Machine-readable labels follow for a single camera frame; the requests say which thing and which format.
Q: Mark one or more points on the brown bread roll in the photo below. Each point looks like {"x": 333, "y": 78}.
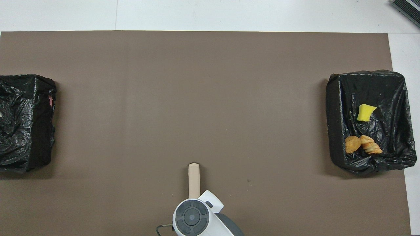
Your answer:
{"x": 352, "y": 145}

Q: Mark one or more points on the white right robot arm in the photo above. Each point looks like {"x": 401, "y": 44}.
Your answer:
{"x": 197, "y": 219}

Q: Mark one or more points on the beige brush black bristles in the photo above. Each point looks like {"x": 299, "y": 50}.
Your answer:
{"x": 194, "y": 180}

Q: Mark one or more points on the black lined trash bin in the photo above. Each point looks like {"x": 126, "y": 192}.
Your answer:
{"x": 393, "y": 98}
{"x": 26, "y": 131}

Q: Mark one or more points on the brown table mat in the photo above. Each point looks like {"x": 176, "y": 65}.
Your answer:
{"x": 164, "y": 98}

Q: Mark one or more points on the dark ribbed panel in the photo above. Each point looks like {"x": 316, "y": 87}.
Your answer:
{"x": 408, "y": 9}

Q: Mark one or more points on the pale croissant piece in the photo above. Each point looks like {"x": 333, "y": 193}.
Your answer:
{"x": 370, "y": 146}

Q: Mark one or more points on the small yellow green sponge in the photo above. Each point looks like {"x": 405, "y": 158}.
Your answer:
{"x": 366, "y": 113}

